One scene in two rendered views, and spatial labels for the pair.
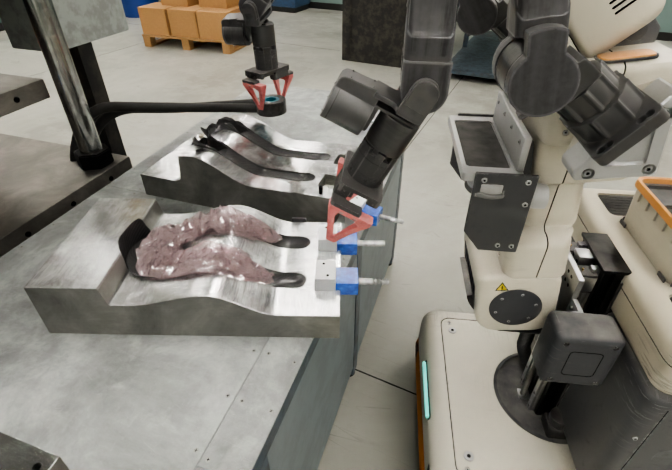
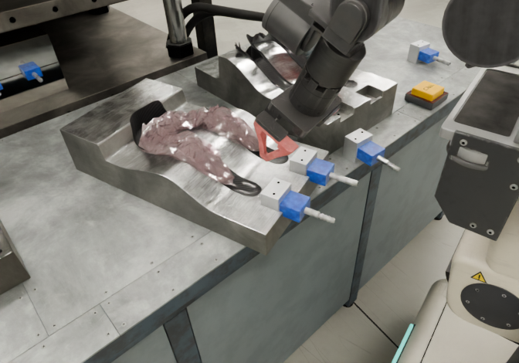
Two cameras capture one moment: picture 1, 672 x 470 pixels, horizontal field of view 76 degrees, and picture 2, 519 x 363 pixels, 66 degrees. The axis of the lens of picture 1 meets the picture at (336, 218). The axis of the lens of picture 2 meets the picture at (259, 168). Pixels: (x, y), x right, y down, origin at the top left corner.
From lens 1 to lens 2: 0.26 m
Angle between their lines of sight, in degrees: 26
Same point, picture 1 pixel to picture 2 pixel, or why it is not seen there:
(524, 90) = (463, 28)
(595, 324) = not seen: outside the picture
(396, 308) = (424, 264)
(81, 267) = (99, 126)
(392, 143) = (323, 70)
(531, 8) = not seen: outside the picture
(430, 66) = not seen: outside the picture
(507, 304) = (483, 299)
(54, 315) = (77, 157)
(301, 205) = not seen: hidden behind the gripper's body
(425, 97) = (348, 21)
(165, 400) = (110, 246)
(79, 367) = (77, 200)
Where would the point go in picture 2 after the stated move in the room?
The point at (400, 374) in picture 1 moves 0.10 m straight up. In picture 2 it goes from (396, 327) to (401, 312)
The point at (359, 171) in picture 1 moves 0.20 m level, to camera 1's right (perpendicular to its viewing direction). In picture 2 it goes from (295, 94) to (456, 133)
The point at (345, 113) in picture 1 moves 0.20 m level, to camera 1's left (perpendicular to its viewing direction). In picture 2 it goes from (280, 28) to (154, 8)
